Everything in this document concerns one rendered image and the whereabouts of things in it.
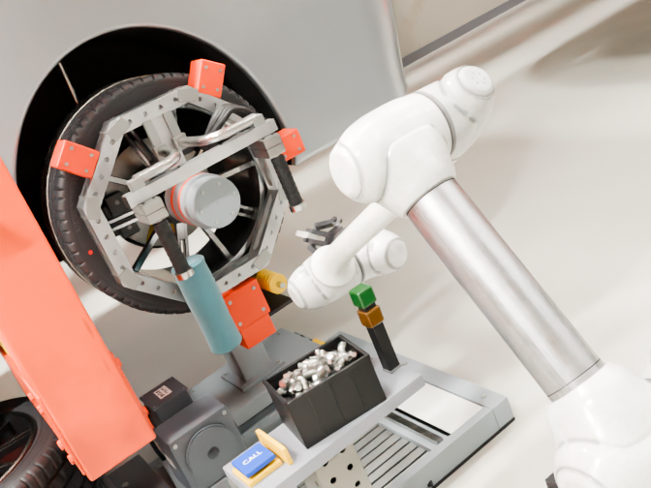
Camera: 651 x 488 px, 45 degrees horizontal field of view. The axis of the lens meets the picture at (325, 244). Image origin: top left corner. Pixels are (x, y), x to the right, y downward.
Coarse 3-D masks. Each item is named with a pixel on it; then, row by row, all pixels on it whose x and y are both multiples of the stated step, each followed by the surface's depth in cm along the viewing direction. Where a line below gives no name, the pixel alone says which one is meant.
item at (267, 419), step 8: (304, 336) 267; (320, 344) 257; (264, 408) 237; (272, 408) 238; (256, 416) 235; (264, 416) 236; (272, 416) 232; (248, 424) 234; (256, 424) 234; (264, 424) 231; (272, 424) 232; (280, 424) 234; (240, 432) 233; (248, 432) 228; (264, 432) 231; (248, 440) 229; (256, 440) 230
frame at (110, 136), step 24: (168, 96) 201; (192, 96) 205; (120, 120) 196; (144, 120) 199; (96, 144) 199; (96, 168) 194; (264, 168) 223; (96, 192) 199; (96, 216) 195; (264, 216) 225; (96, 240) 201; (264, 240) 221; (120, 264) 200; (240, 264) 219; (264, 264) 222; (144, 288) 204; (168, 288) 208
